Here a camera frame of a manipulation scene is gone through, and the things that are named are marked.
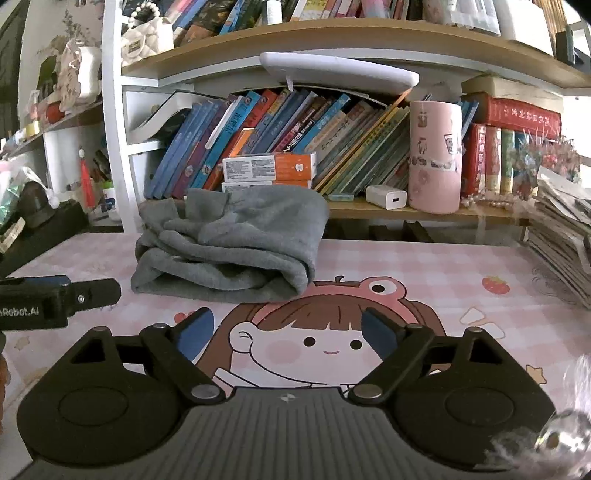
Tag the red tassel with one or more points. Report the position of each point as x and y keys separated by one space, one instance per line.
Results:
x=87 y=184

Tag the pastel gradient bottle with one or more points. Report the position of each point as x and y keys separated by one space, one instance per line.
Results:
x=373 y=8

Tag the thick cream book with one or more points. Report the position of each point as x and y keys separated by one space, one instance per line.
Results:
x=503 y=85

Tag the red hardcover book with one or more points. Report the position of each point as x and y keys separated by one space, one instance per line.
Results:
x=473 y=161

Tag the white organizer with pens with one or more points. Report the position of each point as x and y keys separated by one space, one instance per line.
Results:
x=99 y=170

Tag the small black stand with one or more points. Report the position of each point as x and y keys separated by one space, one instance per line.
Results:
x=565 y=46

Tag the iridescent plastic bag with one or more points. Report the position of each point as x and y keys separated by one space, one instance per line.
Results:
x=11 y=189

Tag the row of mixed colourful books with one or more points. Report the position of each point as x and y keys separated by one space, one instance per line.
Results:
x=207 y=18

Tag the white wooden bookshelf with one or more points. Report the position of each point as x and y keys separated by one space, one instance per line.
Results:
x=113 y=138

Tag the green spine book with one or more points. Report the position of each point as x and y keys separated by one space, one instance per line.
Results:
x=507 y=161

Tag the white jar blue label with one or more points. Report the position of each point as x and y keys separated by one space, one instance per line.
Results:
x=111 y=203

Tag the thick red book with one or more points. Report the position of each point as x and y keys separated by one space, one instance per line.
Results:
x=517 y=117

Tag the white quilted handbag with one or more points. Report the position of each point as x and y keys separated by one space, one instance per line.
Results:
x=147 y=39

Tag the red round jar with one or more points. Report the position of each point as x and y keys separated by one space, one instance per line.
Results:
x=53 y=113

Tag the stack of papers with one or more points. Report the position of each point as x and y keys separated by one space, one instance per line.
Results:
x=558 y=240

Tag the pink cartoon desk mat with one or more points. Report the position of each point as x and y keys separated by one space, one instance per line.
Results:
x=461 y=286

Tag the white bar lamp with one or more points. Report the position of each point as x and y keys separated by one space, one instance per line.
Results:
x=337 y=71

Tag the grey fleece garment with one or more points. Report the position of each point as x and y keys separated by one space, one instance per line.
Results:
x=258 y=230

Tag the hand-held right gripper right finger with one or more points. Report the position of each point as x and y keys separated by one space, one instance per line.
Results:
x=378 y=334

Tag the row of blue children's books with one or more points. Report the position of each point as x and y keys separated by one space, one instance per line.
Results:
x=351 y=138

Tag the white pen cup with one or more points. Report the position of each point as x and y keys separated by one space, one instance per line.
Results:
x=475 y=16

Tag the colourful dried bouquet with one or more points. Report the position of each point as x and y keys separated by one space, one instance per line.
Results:
x=549 y=161

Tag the dried plant twigs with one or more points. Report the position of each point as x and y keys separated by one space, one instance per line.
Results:
x=69 y=27

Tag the white pen holder box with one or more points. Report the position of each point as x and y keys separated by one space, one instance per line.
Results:
x=526 y=23

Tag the black box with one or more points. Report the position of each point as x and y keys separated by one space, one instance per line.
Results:
x=51 y=237

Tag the gold ribbon roll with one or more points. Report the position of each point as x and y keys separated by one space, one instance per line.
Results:
x=33 y=129

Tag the orange white carton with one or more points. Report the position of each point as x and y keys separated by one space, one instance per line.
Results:
x=286 y=167
x=240 y=185

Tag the white spray bottle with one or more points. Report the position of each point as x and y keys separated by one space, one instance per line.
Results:
x=272 y=11

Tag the flat teal box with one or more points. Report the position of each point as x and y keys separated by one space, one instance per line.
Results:
x=340 y=197

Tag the white charger block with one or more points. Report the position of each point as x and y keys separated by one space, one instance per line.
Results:
x=385 y=197

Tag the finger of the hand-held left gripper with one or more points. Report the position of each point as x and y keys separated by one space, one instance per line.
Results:
x=41 y=280
x=97 y=293

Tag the dark brown cap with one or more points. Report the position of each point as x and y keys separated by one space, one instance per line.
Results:
x=37 y=203

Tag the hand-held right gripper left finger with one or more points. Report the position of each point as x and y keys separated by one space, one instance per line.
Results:
x=196 y=334

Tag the row of tan thin books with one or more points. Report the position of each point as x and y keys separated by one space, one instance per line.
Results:
x=551 y=11

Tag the pink printed tumbler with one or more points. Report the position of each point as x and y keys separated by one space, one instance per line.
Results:
x=434 y=161

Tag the red illustrated spine book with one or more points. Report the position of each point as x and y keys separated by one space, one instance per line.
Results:
x=493 y=157

